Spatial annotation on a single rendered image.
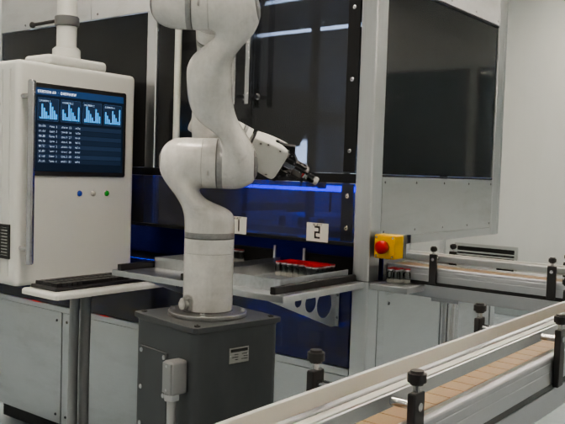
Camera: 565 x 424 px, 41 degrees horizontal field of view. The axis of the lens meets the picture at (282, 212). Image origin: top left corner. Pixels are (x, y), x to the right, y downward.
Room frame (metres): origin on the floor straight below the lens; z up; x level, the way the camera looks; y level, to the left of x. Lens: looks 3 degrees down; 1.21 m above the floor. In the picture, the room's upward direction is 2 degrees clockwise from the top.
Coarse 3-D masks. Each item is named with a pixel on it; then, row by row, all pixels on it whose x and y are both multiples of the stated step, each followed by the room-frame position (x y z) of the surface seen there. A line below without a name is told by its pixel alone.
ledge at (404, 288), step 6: (378, 282) 2.34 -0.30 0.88; (384, 282) 2.34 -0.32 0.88; (372, 288) 2.30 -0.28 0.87; (378, 288) 2.29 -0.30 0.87; (384, 288) 2.28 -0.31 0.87; (390, 288) 2.27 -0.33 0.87; (396, 288) 2.26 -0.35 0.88; (402, 288) 2.24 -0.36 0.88; (408, 288) 2.24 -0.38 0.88; (414, 288) 2.27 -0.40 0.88; (420, 288) 2.30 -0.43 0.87
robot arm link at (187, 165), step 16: (176, 144) 1.80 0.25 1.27; (192, 144) 1.79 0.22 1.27; (208, 144) 1.80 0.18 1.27; (160, 160) 1.80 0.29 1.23; (176, 160) 1.78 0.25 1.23; (192, 160) 1.78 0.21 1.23; (208, 160) 1.78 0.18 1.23; (176, 176) 1.78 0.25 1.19; (192, 176) 1.78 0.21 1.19; (208, 176) 1.79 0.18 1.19; (176, 192) 1.79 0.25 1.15; (192, 192) 1.79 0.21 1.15; (192, 208) 1.78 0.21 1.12; (208, 208) 1.79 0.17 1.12; (224, 208) 1.83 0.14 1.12; (192, 224) 1.79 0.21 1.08; (208, 224) 1.78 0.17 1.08; (224, 224) 1.79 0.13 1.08
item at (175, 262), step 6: (156, 258) 2.51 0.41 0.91; (162, 258) 2.49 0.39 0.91; (168, 258) 2.48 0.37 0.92; (174, 258) 2.58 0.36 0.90; (180, 258) 2.61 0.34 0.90; (270, 258) 2.58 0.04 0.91; (276, 258) 2.61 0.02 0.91; (156, 264) 2.51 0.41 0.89; (162, 264) 2.49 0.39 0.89; (168, 264) 2.48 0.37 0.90; (174, 264) 2.46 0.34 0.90; (180, 264) 2.44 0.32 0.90; (234, 264) 2.44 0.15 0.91; (240, 264) 2.46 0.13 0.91; (246, 264) 2.49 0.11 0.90; (252, 264) 2.51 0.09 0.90; (180, 270) 2.44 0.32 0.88
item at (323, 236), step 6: (312, 228) 2.45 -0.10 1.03; (318, 228) 2.43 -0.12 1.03; (324, 228) 2.42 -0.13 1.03; (306, 234) 2.46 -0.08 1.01; (312, 234) 2.45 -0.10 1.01; (318, 234) 2.43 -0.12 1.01; (324, 234) 2.42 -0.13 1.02; (306, 240) 2.46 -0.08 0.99; (312, 240) 2.44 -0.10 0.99; (318, 240) 2.43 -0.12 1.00; (324, 240) 2.42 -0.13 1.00
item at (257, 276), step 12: (264, 264) 2.43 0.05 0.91; (240, 276) 2.16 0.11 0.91; (252, 276) 2.14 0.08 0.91; (264, 276) 2.37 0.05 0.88; (276, 276) 2.38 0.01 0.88; (300, 276) 2.16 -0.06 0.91; (312, 276) 2.20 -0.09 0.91; (324, 276) 2.24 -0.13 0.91; (336, 276) 2.30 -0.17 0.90; (252, 288) 2.14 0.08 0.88; (264, 288) 2.11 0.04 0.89
